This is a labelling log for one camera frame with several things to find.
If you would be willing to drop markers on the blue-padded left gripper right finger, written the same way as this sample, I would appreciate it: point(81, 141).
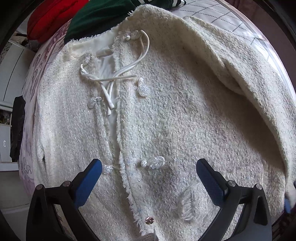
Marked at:
point(254, 222)

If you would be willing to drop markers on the black garment on bed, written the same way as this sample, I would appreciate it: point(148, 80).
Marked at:
point(17, 122)

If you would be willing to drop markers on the cream tweed jacket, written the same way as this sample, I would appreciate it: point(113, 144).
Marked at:
point(151, 97)

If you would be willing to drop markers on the red folded quilt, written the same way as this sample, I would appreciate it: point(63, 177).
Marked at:
point(49, 16)

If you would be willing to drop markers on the white quilted mat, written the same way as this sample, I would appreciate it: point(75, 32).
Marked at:
point(225, 16)

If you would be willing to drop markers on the folded green striped garment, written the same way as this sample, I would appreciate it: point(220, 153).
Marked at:
point(97, 16)

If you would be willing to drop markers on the white sliding wardrobe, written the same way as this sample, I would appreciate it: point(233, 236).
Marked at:
point(14, 68)

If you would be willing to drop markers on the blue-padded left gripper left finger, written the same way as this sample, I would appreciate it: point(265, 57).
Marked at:
point(43, 222)

